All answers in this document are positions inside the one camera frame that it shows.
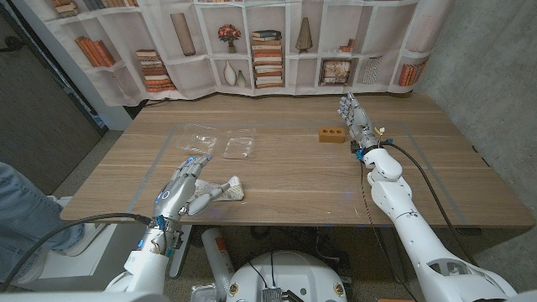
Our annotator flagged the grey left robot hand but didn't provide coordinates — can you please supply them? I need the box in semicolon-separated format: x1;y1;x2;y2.
152;154;232;223

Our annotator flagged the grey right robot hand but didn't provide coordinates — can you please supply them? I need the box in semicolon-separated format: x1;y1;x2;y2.
337;91;379;147

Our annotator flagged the cream leaf-print pen bag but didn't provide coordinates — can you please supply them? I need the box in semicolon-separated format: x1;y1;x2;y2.
190;174;246;202

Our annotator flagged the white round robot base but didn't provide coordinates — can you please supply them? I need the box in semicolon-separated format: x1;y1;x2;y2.
225;250;349;302

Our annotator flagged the brown brick block with holes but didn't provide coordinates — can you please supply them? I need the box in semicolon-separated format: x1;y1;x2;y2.
317;126;347;144

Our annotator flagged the clear plastic clamshell container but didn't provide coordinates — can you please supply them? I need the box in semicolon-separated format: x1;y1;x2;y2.
175;122;258;161

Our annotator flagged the printed bookshelf backdrop cloth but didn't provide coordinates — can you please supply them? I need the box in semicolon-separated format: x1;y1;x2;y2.
23;0;456;108

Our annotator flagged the white platform step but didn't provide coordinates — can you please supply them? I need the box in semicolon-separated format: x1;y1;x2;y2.
16;195;139;294

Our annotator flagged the person in blue jeans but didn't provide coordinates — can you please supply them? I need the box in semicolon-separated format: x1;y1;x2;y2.
0;162;86;285

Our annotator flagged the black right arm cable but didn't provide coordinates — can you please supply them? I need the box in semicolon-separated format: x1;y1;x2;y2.
379;138;479;268

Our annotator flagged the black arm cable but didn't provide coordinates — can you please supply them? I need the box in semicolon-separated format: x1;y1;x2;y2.
379;138;479;268
0;212;155;294

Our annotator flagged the thin braided arm cable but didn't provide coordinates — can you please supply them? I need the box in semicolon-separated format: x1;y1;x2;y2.
359;161;420;302

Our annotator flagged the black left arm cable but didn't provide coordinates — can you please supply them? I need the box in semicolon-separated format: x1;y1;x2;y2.
0;212;155;294

